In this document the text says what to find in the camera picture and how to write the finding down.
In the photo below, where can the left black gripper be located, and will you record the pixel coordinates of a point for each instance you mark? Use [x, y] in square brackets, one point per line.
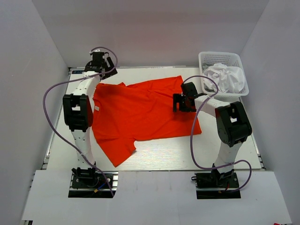
[112, 66]

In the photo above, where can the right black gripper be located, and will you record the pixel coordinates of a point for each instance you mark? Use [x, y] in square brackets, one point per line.
[178, 98]

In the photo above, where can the orange t shirt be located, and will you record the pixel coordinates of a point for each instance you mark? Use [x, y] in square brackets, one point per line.
[142, 111]

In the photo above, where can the white t shirt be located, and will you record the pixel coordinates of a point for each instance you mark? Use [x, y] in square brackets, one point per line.
[229, 79]

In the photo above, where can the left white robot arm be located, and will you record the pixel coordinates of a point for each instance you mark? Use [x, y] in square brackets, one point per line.
[78, 112]

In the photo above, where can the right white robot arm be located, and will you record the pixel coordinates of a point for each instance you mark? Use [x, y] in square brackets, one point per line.
[233, 126]

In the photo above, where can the blue label sticker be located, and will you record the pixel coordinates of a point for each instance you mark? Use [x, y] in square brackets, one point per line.
[77, 72]

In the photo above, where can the white plastic basket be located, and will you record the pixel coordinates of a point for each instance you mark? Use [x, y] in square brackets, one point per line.
[226, 58]

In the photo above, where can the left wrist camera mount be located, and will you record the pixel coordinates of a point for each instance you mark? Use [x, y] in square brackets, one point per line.
[104, 52]

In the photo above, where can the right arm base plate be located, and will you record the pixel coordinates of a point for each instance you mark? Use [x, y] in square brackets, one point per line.
[210, 185]

